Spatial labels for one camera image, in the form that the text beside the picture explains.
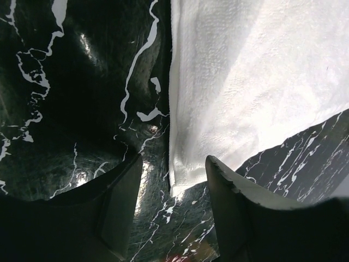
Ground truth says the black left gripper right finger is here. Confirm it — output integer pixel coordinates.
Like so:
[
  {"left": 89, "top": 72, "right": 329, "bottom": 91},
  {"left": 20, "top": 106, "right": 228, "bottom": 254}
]
[{"left": 206, "top": 156, "right": 348, "bottom": 261}]

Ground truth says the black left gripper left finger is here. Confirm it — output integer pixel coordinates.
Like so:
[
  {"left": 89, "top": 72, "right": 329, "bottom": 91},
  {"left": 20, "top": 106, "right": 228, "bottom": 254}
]
[{"left": 1, "top": 154, "right": 143, "bottom": 261}]

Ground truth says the white towel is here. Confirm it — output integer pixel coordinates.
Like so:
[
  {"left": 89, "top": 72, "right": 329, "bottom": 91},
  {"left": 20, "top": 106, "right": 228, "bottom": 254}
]
[{"left": 169, "top": 1, "right": 348, "bottom": 197}]

